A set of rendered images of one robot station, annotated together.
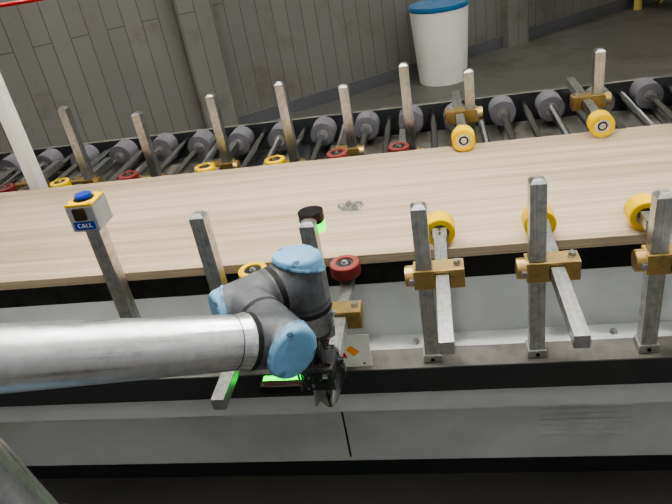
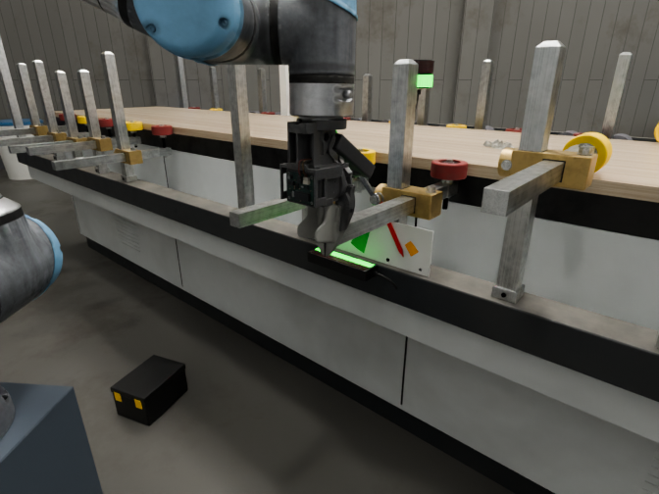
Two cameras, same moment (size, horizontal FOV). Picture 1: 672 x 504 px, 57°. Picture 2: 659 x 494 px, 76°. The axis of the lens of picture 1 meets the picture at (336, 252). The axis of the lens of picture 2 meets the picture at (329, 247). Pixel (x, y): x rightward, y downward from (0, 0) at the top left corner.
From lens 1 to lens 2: 0.83 m
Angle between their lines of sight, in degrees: 27
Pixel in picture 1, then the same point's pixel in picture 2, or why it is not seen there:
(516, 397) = (613, 408)
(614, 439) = not seen: outside the picture
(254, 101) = not seen: hidden behind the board
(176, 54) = (446, 109)
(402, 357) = (469, 282)
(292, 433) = (357, 352)
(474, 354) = (567, 313)
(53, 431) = (206, 271)
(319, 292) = (327, 38)
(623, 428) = not seen: outside the picture
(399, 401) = (449, 342)
